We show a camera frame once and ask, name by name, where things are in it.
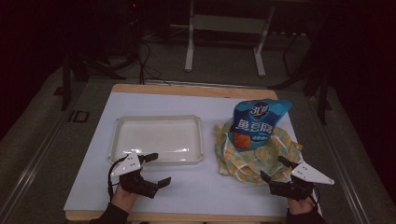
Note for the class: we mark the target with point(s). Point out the person's left hand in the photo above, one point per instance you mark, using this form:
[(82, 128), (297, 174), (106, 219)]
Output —
[(124, 199)]

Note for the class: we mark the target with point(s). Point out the person's right hand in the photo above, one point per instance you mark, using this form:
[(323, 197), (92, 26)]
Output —
[(300, 205)]

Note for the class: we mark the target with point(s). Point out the black metal stand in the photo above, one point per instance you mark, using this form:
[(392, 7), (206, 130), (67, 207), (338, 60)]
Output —
[(71, 77), (320, 87)]

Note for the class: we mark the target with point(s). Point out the white metal stand frame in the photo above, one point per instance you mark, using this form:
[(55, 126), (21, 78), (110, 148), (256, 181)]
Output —
[(225, 25)]

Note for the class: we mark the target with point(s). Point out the white table mat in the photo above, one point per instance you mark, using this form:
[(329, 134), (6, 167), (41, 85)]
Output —
[(193, 186)]

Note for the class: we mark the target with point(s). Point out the yellow patterned cloth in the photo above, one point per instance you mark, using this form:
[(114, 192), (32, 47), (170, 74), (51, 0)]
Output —
[(246, 165)]

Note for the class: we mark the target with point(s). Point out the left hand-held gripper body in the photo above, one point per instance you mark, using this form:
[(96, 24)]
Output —
[(135, 182)]

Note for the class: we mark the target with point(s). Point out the white plastic tray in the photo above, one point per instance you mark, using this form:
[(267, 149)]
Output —
[(157, 139)]

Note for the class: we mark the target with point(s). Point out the blue snack bag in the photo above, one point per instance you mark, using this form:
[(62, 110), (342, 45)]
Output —
[(255, 124)]

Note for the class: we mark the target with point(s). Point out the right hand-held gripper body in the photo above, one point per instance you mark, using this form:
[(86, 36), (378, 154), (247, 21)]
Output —
[(299, 185)]

